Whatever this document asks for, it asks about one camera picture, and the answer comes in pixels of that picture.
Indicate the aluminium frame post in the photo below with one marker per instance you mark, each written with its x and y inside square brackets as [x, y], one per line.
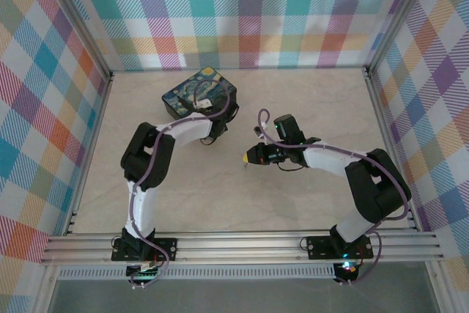
[78, 23]
[399, 16]

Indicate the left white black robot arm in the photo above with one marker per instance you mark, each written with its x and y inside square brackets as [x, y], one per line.
[183, 130]

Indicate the black controller board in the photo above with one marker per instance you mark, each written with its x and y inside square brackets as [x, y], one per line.
[141, 273]
[346, 269]

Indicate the starry night patterned box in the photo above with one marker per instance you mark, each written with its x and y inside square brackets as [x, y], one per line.
[183, 89]

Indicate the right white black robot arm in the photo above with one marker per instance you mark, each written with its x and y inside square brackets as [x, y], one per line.
[329, 159]

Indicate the aluminium table side rail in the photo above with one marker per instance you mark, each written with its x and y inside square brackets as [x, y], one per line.
[388, 133]
[89, 151]

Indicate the small brass key bunch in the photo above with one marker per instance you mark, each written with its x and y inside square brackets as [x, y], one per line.
[244, 165]

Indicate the long aluminium mounting rail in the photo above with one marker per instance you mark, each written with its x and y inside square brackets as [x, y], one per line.
[238, 247]

